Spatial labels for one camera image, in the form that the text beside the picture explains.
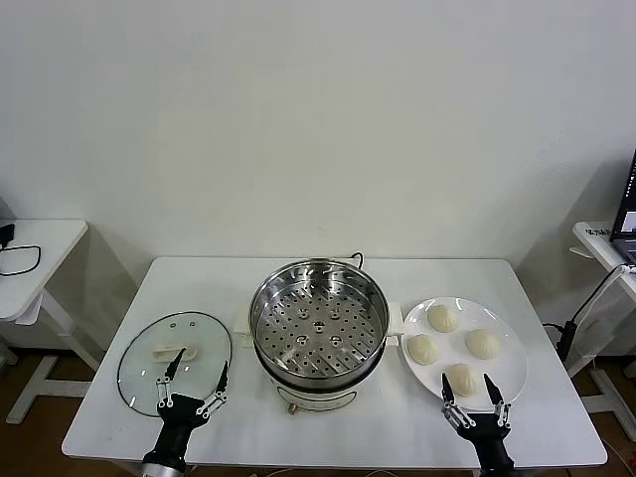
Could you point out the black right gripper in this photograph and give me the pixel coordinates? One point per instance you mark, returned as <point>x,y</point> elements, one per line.
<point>484,427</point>

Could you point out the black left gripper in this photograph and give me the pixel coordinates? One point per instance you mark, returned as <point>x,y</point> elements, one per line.
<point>181,412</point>

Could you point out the white steamed baozi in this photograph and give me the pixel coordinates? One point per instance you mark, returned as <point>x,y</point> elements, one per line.
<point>464,382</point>
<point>443,318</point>
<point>482,343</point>
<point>422,349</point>

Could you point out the white round plate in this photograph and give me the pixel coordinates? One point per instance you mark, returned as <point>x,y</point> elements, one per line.
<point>507,377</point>

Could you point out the white electric cooker pot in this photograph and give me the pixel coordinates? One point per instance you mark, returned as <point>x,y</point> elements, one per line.
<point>318,397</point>

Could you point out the white side table with laptop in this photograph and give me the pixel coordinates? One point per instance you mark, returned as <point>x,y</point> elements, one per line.
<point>601,258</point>

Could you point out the white furniture foot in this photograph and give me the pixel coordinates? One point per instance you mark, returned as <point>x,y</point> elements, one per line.
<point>6,354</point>

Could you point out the white side table with adapter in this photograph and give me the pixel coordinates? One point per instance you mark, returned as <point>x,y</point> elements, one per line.
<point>45,248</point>

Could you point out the dark laptop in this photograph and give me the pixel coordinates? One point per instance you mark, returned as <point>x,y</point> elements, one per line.
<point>626,218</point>

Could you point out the black power adapter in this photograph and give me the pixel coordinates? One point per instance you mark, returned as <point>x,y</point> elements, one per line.
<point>7,234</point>

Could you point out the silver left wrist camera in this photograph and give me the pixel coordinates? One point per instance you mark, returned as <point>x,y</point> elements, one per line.
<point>164,471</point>

